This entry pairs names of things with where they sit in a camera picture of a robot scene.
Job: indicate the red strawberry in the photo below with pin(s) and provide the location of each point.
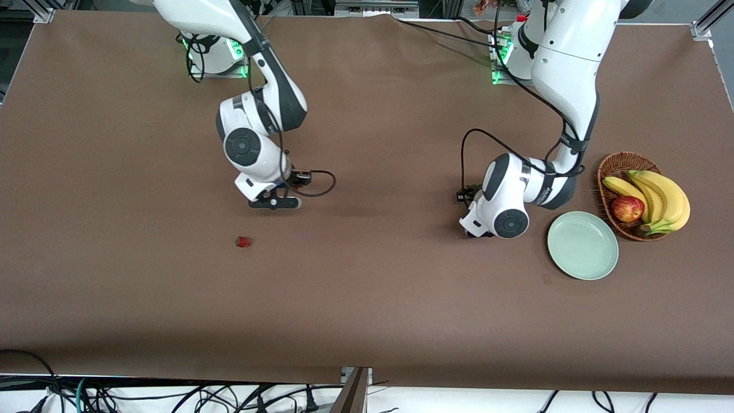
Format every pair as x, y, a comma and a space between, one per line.
243, 242

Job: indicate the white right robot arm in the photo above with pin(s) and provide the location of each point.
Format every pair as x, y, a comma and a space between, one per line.
246, 146

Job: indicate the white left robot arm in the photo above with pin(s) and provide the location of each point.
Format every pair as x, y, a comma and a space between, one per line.
565, 63

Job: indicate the pale green round plate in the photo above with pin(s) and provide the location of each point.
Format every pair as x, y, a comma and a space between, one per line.
582, 246

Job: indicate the large table cover sheet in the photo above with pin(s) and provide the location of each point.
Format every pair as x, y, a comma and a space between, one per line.
344, 172

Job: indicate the silver equipment rack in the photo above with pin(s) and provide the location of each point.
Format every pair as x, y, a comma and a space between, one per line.
375, 8

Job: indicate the colourful background objects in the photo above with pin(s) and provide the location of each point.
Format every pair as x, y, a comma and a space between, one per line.
484, 7

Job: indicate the brown wicker basket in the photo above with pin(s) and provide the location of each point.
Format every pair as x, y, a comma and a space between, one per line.
616, 166

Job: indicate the red yellow apple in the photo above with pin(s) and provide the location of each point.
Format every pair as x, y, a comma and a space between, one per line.
628, 209

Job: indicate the yellow banana bunch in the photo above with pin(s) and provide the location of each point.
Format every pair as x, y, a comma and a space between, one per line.
665, 198

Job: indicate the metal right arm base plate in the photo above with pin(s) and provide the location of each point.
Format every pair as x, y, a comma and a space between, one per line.
218, 75

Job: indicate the silver table edge bracket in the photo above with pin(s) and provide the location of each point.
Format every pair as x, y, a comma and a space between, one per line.
347, 374

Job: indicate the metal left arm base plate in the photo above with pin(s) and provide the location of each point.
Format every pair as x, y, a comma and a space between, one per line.
498, 80

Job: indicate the brown table post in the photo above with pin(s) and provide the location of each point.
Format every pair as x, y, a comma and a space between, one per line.
352, 398

